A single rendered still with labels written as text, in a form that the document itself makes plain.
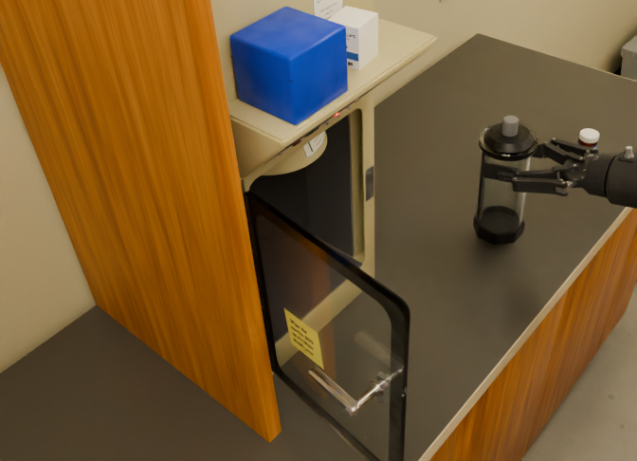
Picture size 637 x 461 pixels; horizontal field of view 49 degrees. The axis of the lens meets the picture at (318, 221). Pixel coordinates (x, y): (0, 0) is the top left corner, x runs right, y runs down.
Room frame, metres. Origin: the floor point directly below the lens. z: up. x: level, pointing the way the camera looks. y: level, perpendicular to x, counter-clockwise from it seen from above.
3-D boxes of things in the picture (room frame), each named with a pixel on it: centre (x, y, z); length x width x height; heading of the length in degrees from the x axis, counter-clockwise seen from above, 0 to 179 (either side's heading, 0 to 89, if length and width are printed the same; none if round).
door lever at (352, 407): (0.55, -0.02, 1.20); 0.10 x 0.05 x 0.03; 39
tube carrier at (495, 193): (1.07, -0.37, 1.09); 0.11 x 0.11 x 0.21
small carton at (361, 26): (0.86, -0.06, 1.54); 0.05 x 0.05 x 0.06; 54
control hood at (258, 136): (0.83, -0.04, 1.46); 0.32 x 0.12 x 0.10; 136
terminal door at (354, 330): (0.63, 0.00, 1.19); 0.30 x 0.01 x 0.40; 39
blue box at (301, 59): (0.77, 0.02, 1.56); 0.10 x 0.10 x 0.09; 46
